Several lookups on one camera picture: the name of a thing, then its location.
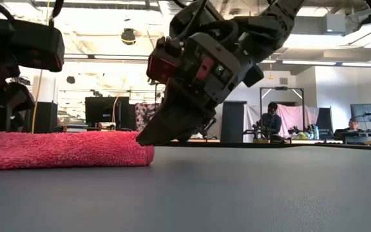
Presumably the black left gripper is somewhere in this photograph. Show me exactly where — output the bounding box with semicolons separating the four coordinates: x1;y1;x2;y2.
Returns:
0;0;66;155

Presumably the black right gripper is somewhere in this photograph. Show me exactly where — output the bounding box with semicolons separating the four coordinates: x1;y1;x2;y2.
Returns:
136;32;265;147

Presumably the red terry towel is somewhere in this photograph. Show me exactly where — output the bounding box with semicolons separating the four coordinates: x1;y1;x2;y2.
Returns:
0;130;156;171

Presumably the patterned cloth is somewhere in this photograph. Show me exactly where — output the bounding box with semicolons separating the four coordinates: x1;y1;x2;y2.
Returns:
135;102;161;132

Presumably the black cabinet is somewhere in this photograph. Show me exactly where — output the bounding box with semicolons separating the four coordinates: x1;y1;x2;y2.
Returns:
32;101;59;134

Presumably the black upright panel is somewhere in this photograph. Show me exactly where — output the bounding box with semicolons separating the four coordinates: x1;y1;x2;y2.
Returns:
220;100;248;144

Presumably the white sheet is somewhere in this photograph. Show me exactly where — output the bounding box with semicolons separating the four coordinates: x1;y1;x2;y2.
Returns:
242;103;263;142

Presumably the black computer monitor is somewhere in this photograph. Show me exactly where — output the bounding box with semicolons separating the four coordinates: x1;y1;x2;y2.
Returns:
84;96;130;131
349;102;371;123

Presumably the long ceiling light strip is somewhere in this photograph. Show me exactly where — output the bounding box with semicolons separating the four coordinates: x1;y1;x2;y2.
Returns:
259;59;371;68
63;53;149;61

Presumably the black ceiling dome lamp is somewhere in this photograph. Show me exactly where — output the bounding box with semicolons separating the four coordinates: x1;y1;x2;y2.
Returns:
120;28;137;46

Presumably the person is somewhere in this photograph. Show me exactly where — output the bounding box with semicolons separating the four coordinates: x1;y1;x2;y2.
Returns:
256;102;283;141
333;117;366;136

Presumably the pink sheet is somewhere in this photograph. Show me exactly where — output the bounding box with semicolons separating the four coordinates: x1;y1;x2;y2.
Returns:
276;103;320;136

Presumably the black desk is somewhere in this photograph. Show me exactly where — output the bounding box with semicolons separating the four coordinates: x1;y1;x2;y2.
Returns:
333;130;371;145

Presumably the yellow power cable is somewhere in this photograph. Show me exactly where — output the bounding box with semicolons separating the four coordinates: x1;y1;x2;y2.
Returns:
31;0;51;133

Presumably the black metal table frame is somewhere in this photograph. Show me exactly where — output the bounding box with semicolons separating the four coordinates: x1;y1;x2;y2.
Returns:
155;138;371;152

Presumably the black metal station frame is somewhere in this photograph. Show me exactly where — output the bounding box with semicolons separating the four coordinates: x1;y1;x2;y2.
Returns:
258;86;305;142

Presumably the grey ceiling duct box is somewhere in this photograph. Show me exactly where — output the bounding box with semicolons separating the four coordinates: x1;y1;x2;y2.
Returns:
321;12;347;36

